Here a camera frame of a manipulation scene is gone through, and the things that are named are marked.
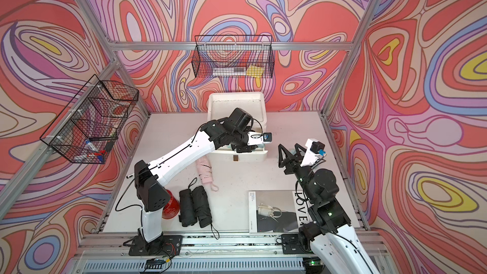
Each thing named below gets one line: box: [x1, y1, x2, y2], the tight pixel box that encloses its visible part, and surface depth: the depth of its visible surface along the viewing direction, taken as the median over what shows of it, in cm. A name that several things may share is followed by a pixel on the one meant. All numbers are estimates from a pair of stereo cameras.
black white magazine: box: [247, 190, 314, 233], surface depth 79 cm
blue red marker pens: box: [84, 138, 106, 162], surface depth 73 cm
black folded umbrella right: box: [190, 185, 221, 240], surface depth 82 cm
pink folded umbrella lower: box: [196, 155, 219, 192], surface depth 92 cm
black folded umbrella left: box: [178, 177, 198, 228], surface depth 81 cm
